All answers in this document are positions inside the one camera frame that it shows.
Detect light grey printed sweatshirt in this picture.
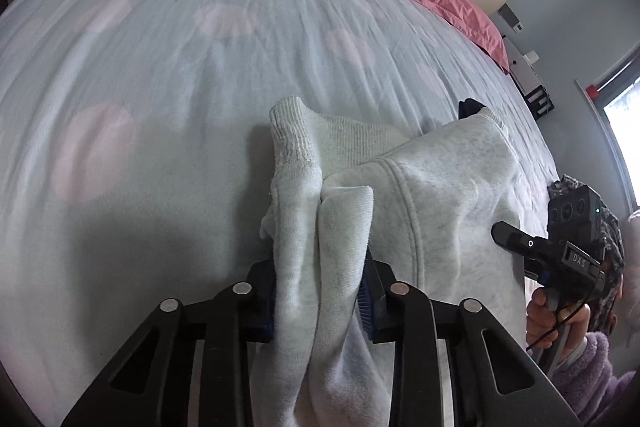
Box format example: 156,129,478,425
250,96,525,426

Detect person's right hand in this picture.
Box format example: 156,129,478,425
525,287,590,362

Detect lilac fluffy robe sleeve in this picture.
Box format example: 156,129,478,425
551,332,636,426

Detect dark navy garment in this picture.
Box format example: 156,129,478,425
458,98,485,119

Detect white right nightstand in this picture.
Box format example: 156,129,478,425
506,49,554,120

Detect grey bedsheet with pink dots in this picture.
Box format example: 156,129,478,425
1,0,555,426

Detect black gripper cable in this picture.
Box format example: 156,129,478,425
522,296,597,353

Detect grey wall switch panel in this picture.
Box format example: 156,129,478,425
498,3,523,32

